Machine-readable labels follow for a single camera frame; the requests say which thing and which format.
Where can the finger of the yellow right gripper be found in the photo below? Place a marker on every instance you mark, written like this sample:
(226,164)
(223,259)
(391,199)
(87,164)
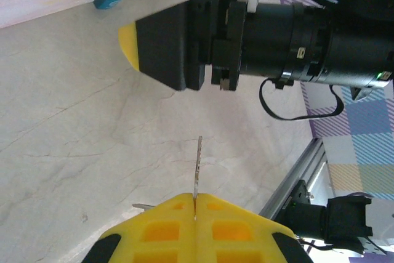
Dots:
(166,44)

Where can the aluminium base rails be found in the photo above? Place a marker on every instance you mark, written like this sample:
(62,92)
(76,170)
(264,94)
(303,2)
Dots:
(295,176)

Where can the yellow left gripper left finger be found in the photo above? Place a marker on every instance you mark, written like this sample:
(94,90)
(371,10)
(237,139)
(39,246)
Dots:
(160,235)

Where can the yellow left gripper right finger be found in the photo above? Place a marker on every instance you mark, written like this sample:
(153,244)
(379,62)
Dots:
(234,235)

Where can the silver key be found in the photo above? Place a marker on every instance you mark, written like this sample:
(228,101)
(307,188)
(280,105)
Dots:
(198,167)

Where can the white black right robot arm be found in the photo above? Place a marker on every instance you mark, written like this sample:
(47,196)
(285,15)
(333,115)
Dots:
(348,216)

